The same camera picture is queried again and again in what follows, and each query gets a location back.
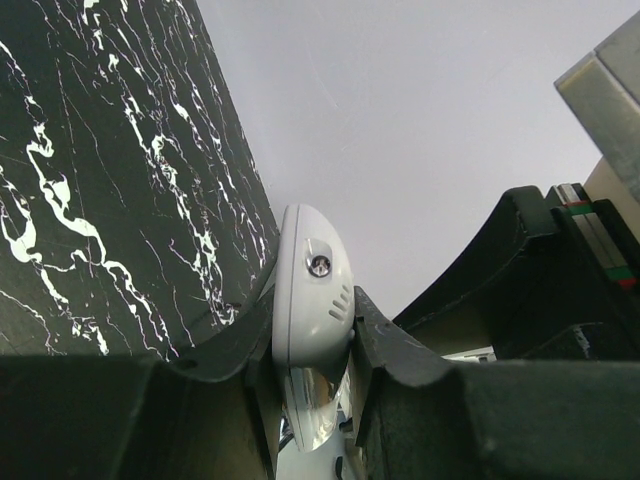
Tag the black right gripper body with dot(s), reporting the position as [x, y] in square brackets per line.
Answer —
[548, 276]

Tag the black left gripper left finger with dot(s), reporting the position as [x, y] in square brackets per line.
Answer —
[213, 413]

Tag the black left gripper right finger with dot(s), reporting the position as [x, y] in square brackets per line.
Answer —
[419, 416]

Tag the white remote control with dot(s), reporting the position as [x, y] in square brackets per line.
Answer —
[313, 323]

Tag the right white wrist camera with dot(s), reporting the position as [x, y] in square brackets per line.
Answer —
[616, 180]

